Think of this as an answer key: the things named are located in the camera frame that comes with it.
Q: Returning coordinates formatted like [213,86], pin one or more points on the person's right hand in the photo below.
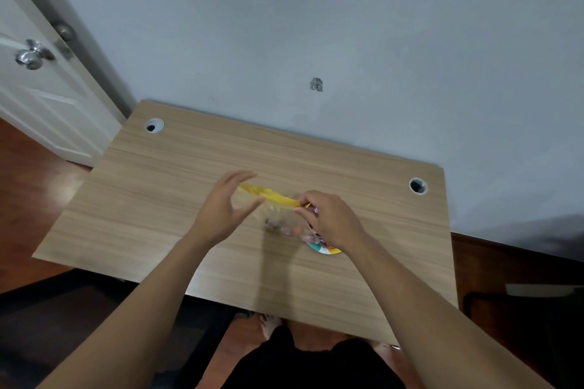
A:
[335,222]

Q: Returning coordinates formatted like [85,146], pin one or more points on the person's left hand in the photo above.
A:
[214,217]

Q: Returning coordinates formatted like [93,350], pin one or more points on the person's right thumb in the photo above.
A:
[312,219]

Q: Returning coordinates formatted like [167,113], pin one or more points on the person's left thumb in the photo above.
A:
[248,208]

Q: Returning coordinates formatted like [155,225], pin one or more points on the clear bag with yellow zip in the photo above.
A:
[283,213]

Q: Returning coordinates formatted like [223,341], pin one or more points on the person's right forearm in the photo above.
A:
[429,320]

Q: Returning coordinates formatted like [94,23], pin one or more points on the person's left forearm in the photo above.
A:
[137,311]

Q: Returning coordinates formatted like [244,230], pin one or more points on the colourful round packet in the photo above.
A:
[325,249]

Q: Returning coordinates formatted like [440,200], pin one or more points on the person's bare foot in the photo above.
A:
[270,325]

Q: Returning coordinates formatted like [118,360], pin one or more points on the person's black shorts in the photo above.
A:
[315,368]

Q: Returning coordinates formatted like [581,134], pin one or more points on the black floor mat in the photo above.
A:
[59,325]

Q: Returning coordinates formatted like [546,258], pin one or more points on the white panelled door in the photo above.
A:
[50,101]

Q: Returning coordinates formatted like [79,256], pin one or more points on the dark furniture piece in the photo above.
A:
[524,338]

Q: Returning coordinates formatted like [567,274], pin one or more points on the grey door latch knob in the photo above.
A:
[65,32]

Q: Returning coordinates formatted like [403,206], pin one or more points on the silver door knob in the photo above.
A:
[32,57]

